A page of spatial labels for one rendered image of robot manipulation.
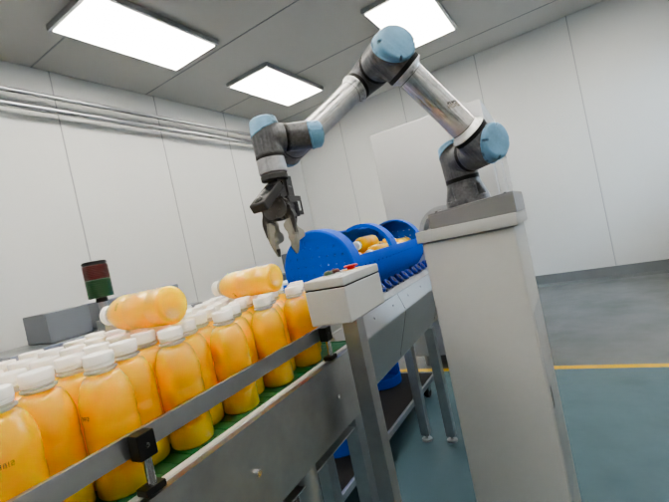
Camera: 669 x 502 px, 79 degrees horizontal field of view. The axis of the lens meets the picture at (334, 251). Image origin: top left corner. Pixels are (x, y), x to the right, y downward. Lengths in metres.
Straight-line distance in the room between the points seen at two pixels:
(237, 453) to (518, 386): 0.97
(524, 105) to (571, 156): 0.94
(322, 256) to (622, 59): 5.51
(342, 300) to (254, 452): 0.33
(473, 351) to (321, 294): 0.72
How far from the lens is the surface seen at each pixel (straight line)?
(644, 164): 6.29
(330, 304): 0.87
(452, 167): 1.47
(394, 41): 1.31
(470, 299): 1.40
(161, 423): 0.67
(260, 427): 0.79
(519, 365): 1.44
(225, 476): 0.74
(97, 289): 1.25
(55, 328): 3.61
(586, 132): 6.28
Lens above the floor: 1.17
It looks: 1 degrees down
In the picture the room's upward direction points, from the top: 12 degrees counter-clockwise
